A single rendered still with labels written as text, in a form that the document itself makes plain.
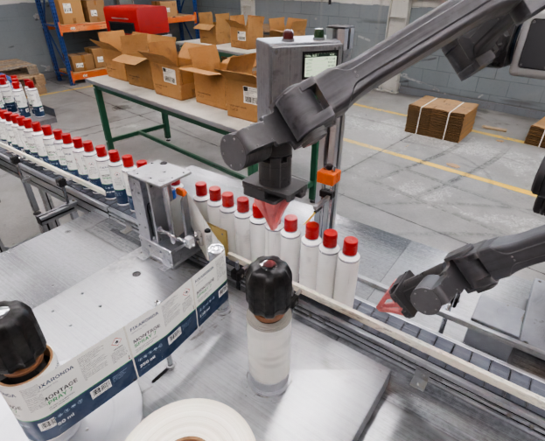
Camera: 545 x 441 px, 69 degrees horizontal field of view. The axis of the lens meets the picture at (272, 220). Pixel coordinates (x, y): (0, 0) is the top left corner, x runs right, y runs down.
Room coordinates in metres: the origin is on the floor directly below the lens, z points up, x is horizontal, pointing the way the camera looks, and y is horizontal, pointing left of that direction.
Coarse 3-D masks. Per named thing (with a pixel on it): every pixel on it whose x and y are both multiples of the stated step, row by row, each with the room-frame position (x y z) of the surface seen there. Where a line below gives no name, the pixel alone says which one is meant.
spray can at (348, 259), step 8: (344, 240) 0.73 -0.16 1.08; (352, 240) 0.73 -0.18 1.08; (344, 248) 0.72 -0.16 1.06; (352, 248) 0.72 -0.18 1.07; (344, 256) 0.72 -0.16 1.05; (352, 256) 0.72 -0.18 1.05; (344, 264) 0.71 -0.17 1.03; (352, 264) 0.71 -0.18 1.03; (336, 272) 0.73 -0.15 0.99; (344, 272) 0.71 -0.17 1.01; (352, 272) 0.71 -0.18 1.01; (336, 280) 0.72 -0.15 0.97; (344, 280) 0.71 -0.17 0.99; (352, 280) 0.71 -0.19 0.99; (336, 288) 0.72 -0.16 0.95; (344, 288) 0.71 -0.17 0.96; (352, 288) 0.71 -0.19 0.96; (336, 296) 0.72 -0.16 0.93; (344, 296) 0.71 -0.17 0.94; (352, 296) 0.71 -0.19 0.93; (352, 304) 0.71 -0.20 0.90
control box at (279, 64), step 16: (256, 48) 0.94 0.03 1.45; (272, 48) 0.86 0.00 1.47; (288, 48) 0.87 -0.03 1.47; (304, 48) 0.88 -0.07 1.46; (320, 48) 0.89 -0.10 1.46; (336, 48) 0.90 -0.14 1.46; (256, 64) 0.94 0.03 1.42; (272, 64) 0.86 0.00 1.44; (288, 64) 0.87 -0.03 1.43; (256, 80) 0.94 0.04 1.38; (272, 80) 0.86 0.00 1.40; (288, 80) 0.87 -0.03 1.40; (272, 96) 0.86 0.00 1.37
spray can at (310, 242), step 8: (312, 224) 0.80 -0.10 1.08; (312, 232) 0.78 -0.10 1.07; (304, 240) 0.79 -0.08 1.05; (312, 240) 0.78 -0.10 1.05; (320, 240) 0.79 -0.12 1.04; (304, 248) 0.78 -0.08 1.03; (312, 248) 0.77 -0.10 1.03; (304, 256) 0.78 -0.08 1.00; (312, 256) 0.77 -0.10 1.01; (304, 264) 0.78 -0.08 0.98; (312, 264) 0.77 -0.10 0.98; (304, 272) 0.77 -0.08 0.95; (312, 272) 0.77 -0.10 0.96; (304, 280) 0.77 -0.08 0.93; (312, 280) 0.77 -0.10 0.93; (312, 288) 0.77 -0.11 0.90
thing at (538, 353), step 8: (360, 280) 0.74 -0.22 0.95; (368, 280) 0.74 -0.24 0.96; (376, 288) 0.72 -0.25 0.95; (384, 288) 0.71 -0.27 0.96; (440, 312) 0.63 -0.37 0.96; (448, 312) 0.63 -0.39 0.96; (456, 320) 0.61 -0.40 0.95; (464, 320) 0.60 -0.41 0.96; (472, 328) 0.59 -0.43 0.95; (480, 328) 0.58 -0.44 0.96; (488, 328) 0.58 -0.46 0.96; (488, 336) 0.57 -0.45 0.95; (496, 336) 0.56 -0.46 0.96; (504, 336) 0.56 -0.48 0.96; (512, 344) 0.55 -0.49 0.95; (520, 344) 0.54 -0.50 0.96; (528, 352) 0.53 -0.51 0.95; (536, 352) 0.52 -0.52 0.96; (544, 352) 0.52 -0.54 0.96
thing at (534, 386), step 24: (240, 264) 0.90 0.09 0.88; (336, 312) 0.71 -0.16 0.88; (384, 312) 0.71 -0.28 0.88; (384, 336) 0.63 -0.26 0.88; (432, 336) 0.63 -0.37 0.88; (432, 360) 0.56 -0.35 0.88; (480, 360) 0.56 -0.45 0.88; (480, 384) 0.51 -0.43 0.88; (528, 384) 0.51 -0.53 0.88; (528, 408) 0.45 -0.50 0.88
